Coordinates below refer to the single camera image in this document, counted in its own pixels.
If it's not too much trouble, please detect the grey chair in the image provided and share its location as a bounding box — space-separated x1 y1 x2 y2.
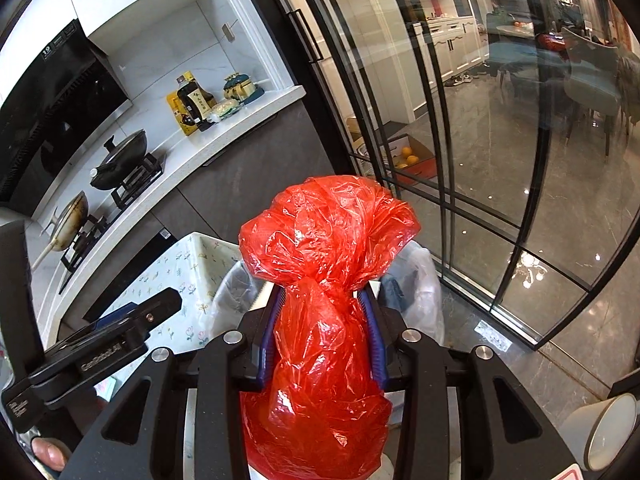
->
560 27 633 161

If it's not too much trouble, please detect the black gas stove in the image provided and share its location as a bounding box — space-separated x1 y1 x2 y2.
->
57 152 167 295

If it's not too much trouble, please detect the green seasoning jar set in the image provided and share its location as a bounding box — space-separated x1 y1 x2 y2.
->
222 72 266 106

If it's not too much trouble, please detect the white cabinet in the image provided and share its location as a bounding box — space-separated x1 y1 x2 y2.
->
415 0 490 81

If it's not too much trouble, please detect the beige wok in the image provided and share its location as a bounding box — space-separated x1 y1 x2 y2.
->
32 190 92 272

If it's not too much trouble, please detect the yellow seasoning packet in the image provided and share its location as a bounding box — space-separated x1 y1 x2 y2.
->
166 71 202 138

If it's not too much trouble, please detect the black framed glass door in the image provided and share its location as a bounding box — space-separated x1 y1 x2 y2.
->
260 0 640 351

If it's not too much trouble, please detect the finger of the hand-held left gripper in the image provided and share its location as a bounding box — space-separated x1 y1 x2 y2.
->
92 287 183 343

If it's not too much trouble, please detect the cardboard box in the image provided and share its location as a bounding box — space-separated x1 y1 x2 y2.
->
385 132 442 181

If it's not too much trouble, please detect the red plastic bag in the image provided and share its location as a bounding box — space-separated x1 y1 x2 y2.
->
239 174 422 480

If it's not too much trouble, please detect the small white plastic bag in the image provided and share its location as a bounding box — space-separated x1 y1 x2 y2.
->
205 99 242 124

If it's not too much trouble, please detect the person's left hand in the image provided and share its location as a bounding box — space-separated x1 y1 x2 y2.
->
30 437 72 472

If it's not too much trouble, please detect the black wok with lid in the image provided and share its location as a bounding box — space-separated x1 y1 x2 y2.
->
89 129 150 192

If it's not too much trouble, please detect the black range hood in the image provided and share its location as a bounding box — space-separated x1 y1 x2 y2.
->
0 17 135 217

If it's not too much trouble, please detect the clear bin liner bag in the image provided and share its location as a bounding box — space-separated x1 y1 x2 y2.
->
210 242 446 361

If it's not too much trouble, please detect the small white bin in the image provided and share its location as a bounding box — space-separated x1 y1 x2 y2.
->
562 392 640 472

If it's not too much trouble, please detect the dark sauce bottle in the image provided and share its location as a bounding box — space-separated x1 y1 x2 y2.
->
175 76 218 133

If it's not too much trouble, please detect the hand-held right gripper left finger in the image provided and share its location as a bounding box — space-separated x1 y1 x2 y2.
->
72 287 287 480

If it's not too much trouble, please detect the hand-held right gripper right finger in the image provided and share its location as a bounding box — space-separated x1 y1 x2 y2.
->
357 285 576 480

